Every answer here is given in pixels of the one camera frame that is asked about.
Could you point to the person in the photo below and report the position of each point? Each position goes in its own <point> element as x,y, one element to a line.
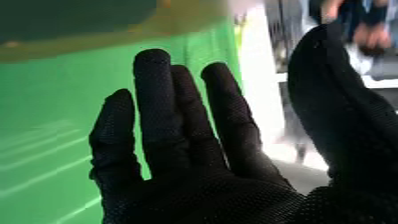
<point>370,33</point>

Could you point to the dark mat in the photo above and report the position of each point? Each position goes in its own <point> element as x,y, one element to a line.
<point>64,18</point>

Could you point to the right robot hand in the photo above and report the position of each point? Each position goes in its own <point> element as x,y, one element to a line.
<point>201,186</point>

